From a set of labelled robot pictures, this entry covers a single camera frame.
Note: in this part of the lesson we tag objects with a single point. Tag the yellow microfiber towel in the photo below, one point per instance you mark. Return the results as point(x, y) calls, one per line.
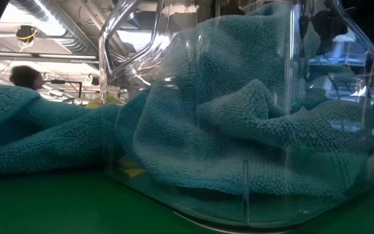
point(97, 103)

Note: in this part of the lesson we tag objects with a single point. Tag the teal microfiber towel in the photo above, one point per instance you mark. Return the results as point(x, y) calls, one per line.
point(44, 136)

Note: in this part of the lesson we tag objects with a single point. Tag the clear plastic bin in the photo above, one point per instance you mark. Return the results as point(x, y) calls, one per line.
point(106, 58)

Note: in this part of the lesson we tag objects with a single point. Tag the silver ventilation duct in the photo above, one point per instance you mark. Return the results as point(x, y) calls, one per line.
point(67, 29)

